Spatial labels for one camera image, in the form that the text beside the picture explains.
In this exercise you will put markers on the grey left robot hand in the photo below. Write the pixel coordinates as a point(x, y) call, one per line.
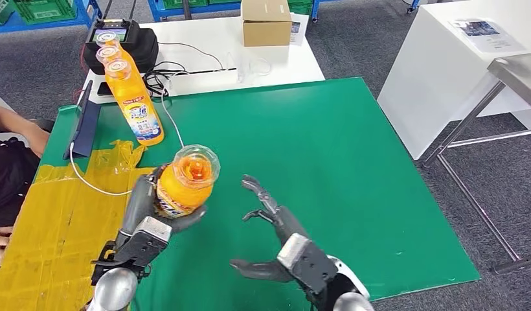
point(139, 201)

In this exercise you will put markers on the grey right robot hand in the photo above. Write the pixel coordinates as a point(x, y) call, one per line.
point(289, 225)

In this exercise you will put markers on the orange detergent bottle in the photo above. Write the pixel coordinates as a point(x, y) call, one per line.
point(109, 53)
point(106, 37)
point(132, 94)
point(184, 189)

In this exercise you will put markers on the black remote controller with screen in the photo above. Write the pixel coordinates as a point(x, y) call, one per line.
point(126, 28)

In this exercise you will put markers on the person's left forearm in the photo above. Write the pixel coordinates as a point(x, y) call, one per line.
point(29, 133)

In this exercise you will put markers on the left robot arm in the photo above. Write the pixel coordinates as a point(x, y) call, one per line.
point(113, 292)

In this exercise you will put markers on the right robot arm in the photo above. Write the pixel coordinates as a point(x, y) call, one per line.
point(353, 302)

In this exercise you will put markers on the yellow taped plastic sheet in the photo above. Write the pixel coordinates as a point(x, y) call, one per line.
point(55, 240)

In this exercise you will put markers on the person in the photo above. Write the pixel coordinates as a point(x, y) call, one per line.
point(10, 184)

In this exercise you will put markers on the green table mat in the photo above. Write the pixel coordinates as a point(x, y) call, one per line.
point(312, 141)

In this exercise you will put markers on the blue tablet case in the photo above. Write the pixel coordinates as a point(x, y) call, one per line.
point(85, 129)

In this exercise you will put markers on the black phone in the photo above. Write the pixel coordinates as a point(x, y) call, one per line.
point(103, 89)

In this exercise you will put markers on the white power strip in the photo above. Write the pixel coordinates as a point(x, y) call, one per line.
point(203, 81)

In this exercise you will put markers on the black carrying case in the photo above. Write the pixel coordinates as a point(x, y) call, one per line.
point(147, 49)

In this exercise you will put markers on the clear plastic bag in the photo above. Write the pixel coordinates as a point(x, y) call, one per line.
point(255, 68)

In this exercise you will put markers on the white table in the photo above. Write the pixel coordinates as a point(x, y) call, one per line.
point(214, 45)

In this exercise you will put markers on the blue metal shelf rack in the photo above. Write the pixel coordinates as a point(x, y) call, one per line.
point(55, 26)
point(157, 9)

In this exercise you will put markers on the printed paper sheet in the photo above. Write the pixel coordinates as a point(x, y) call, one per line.
point(300, 29)
point(486, 35)

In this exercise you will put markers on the dark metal pole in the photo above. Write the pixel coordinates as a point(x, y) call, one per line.
point(187, 8)

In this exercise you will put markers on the cardboard box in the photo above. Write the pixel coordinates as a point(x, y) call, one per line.
point(266, 25)

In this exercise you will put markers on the green plastic crate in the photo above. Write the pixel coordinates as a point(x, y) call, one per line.
point(197, 2)
point(46, 10)
point(1, 10)
point(300, 6)

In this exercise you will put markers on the white desk with side panel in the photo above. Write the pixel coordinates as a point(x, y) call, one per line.
point(433, 66)

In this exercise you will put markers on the blue cart with caster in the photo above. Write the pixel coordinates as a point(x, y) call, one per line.
point(413, 4)

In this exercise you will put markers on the steel table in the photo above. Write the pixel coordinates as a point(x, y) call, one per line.
point(520, 73)

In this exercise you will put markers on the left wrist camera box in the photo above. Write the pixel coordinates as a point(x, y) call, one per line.
point(152, 232)

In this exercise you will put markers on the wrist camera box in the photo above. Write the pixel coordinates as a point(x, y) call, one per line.
point(310, 266)
point(152, 232)

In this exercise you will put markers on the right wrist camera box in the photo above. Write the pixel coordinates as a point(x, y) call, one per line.
point(310, 266)

